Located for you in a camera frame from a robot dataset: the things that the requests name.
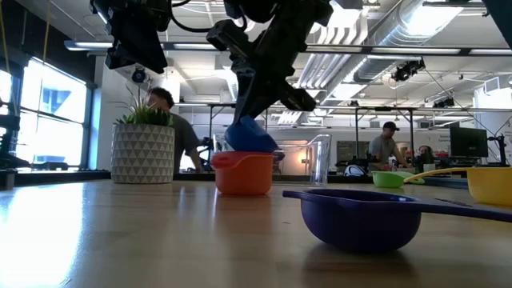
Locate purple measuring cup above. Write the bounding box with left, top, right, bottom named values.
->
left=282, top=188, right=512, bottom=254

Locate blue measuring cup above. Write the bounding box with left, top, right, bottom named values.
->
left=224, top=114, right=280, bottom=154

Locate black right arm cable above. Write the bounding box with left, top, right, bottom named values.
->
left=170, top=0, right=225, bottom=34

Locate clear plastic basket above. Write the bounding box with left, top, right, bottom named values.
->
left=211, top=133, right=333, bottom=187

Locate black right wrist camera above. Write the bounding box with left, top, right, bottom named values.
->
left=206, top=18, right=251, bottom=61

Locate silver ceiling duct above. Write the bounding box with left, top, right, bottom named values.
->
left=351, top=0, right=465, bottom=85

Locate black stand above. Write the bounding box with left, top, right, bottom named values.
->
left=0, top=114, right=33, bottom=171

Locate green measuring cup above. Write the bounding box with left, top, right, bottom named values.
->
left=370, top=170, right=426, bottom=190

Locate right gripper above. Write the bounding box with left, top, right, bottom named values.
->
left=230, top=15, right=331, bottom=124

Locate large window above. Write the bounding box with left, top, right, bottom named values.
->
left=0, top=58, right=94, bottom=170

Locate round black camera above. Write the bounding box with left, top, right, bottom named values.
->
left=130, top=66, right=147, bottom=85

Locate green artificial plant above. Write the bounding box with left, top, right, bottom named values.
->
left=114, top=82, right=175, bottom=127

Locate overhead light bar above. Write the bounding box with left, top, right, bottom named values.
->
left=63, top=38, right=512, bottom=57

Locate red measuring cup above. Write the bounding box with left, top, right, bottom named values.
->
left=210, top=150, right=276, bottom=168

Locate white triangle-patterned plant pot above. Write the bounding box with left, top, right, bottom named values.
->
left=110, top=122, right=176, bottom=185

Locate small black ceiling device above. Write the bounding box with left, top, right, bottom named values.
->
left=432, top=97, right=456, bottom=110

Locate black ceiling camera mount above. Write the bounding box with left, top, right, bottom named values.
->
left=390, top=58, right=426, bottom=83

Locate yellow measuring cup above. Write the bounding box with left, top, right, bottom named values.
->
left=402, top=166, right=512, bottom=208

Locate orange measuring cup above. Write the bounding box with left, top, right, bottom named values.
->
left=214, top=158, right=275, bottom=197

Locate black background table frame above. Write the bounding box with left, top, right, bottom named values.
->
left=206, top=102, right=418, bottom=173

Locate black computer monitor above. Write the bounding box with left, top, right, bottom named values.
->
left=449, top=126, right=490, bottom=158

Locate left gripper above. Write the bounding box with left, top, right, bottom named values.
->
left=103, top=23, right=170, bottom=76

